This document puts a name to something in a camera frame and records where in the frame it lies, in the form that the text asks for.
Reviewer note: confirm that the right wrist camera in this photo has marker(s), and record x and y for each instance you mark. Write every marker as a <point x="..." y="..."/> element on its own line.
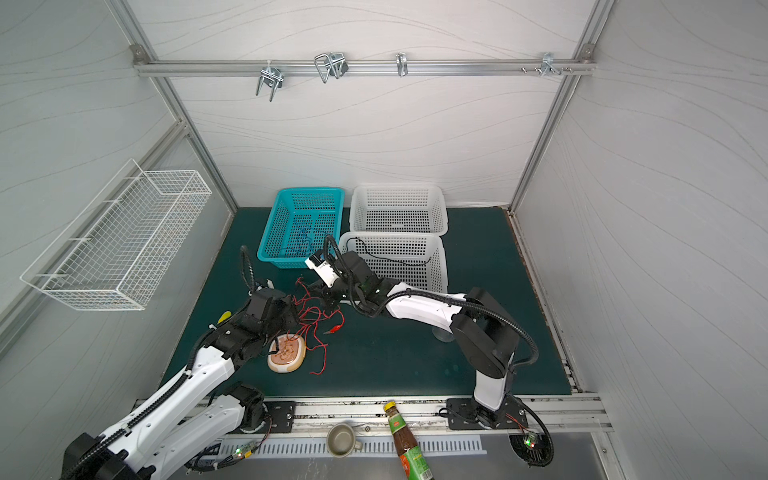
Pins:
<point x="324" y="270"/>

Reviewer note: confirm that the white wire wall basket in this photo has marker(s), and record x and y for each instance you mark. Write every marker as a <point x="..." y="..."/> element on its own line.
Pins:
<point x="114" y="254"/>

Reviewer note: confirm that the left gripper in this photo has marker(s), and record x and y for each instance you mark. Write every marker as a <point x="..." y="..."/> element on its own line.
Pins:
<point x="290" y="313"/>

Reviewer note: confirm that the clear jar green lid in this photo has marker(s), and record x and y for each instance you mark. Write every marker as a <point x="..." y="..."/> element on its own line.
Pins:
<point x="442" y="335"/>

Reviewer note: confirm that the metal cup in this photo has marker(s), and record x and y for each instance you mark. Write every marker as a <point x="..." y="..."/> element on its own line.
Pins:
<point x="342" y="441"/>

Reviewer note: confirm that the metal double hook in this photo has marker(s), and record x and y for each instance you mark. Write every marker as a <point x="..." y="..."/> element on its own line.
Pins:
<point x="331" y="65"/>

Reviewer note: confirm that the yellow banana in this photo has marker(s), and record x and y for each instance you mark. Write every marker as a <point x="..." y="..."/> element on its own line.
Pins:
<point x="225" y="316"/>

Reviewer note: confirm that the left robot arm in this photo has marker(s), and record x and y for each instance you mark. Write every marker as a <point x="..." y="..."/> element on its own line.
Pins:
<point x="158" y="437"/>

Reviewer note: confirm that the metal u-bolt hook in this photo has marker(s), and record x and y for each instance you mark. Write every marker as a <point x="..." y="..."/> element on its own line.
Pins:
<point x="270" y="79"/>

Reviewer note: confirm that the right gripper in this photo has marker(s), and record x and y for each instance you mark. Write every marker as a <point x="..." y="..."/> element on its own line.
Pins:
<point x="335" y="288"/>

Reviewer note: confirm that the small metal clip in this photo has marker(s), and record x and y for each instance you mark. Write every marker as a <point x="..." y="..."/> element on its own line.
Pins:
<point x="401" y="64"/>

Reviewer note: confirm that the sauce bottle green label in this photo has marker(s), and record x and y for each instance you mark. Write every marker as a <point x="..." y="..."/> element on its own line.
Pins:
<point x="407" y="448"/>

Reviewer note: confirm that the white basket near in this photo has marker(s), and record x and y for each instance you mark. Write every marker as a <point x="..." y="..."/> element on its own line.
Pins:
<point x="417" y="259"/>

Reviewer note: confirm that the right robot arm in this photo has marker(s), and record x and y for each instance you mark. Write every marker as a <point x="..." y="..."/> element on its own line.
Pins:
<point x="492" y="342"/>

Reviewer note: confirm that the metal bracket hook right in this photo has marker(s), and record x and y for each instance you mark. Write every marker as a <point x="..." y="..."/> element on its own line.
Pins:
<point x="547" y="67"/>

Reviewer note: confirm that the white basket far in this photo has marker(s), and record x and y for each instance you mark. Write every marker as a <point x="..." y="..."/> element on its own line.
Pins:
<point x="407" y="208"/>

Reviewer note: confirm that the teal plastic basket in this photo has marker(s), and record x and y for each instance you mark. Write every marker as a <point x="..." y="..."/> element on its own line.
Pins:
<point x="299" y="222"/>

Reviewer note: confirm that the metal cross rail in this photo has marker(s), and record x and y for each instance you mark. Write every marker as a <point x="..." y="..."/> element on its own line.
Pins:
<point x="357" y="68"/>

